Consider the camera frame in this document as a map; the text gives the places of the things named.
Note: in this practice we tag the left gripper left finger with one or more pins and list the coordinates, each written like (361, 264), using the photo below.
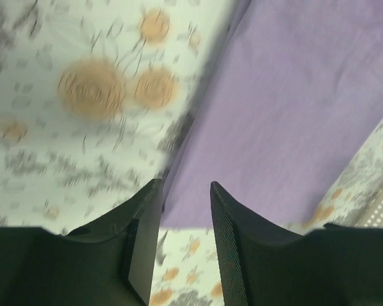
(108, 261)

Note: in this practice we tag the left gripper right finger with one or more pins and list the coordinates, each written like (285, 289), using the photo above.
(262, 263)

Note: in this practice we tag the purple t shirt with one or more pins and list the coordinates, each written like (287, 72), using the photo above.
(298, 90)

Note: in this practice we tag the floral table cloth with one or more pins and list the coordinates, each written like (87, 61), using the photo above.
(97, 98)

